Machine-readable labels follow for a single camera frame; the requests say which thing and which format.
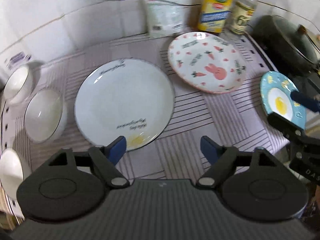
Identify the large white black-rimmed plate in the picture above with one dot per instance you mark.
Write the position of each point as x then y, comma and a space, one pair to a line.
126, 97

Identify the yellow label oil bottle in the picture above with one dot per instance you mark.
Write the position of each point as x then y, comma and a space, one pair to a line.
213, 15

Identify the white pink bunny plate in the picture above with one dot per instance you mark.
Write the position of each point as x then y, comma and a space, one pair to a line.
207, 62

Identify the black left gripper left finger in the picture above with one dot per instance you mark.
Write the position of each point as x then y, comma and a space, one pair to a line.
70, 184

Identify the blue fried egg plate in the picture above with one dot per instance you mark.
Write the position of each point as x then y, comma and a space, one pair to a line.
275, 90

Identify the white black-rimmed bowl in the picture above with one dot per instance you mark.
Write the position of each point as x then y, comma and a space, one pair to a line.
46, 116
14, 170

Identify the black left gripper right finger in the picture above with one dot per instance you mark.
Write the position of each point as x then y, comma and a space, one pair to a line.
254, 185

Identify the striped white table mat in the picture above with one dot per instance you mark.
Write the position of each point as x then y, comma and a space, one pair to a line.
184, 113

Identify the white ribbed bowl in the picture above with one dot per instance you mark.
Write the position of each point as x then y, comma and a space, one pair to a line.
19, 85

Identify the white plastic bag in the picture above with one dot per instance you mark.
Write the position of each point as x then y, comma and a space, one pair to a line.
164, 17

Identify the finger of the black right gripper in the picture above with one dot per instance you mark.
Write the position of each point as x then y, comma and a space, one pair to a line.
289, 130
309, 103

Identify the black wok with lid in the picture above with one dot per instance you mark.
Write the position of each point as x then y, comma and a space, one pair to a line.
294, 43

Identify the clear yellow cap bottle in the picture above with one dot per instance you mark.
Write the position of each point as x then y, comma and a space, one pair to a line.
242, 13

